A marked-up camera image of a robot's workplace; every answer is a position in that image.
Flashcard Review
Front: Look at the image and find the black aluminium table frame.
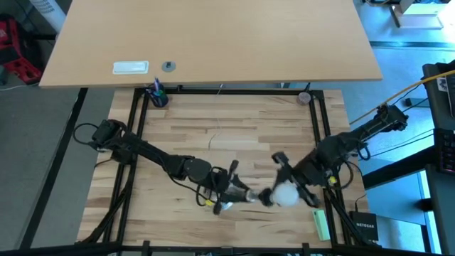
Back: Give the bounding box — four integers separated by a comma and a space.
74, 85, 383, 256

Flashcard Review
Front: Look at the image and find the dark blue pen cup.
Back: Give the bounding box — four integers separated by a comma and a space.
145, 88, 170, 108

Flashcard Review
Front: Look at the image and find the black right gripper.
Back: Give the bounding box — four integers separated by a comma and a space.
258, 151, 323, 208

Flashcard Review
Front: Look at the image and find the red tool box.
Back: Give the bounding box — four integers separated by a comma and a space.
0, 12, 43, 85

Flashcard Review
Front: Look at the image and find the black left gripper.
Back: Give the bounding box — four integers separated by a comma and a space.
205, 159, 252, 215

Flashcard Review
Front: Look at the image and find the yellow cable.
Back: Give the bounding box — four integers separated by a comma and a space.
350, 69, 455, 125

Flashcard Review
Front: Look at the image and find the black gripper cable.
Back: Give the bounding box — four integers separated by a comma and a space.
333, 159, 355, 191
170, 170, 214, 208

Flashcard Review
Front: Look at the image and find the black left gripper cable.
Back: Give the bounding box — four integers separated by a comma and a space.
170, 170, 214, 208

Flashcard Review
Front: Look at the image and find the light green block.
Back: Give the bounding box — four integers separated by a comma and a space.
311, 208, 331, 242

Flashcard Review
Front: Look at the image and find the black Netgear router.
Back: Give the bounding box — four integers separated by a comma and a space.
348, 210, 380, 243

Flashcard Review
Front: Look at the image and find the black keyboard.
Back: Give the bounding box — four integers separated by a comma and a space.
434, 127, 455, 175

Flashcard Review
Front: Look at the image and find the white rectangular box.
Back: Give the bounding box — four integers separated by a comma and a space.
112, 60, 151, 75

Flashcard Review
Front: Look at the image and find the black left arm base cable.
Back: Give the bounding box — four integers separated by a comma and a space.
73, 122, 104, 147

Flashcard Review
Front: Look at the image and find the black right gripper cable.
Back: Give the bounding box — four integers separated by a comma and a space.
333, 159, 355, 191

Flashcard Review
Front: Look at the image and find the black floor strip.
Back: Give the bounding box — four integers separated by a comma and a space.
19, 87, 89, 250

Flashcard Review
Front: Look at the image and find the white floor stand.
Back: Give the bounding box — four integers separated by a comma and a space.
389, 0, 445, 31

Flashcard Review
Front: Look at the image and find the white light bulb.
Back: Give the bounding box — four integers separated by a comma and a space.
271, 180, 300, 208

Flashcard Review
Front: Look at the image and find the black side desk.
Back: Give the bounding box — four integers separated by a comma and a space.
362, 60, 455, 256

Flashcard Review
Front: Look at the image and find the large beige table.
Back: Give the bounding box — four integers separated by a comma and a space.
38, 0, 384, 89

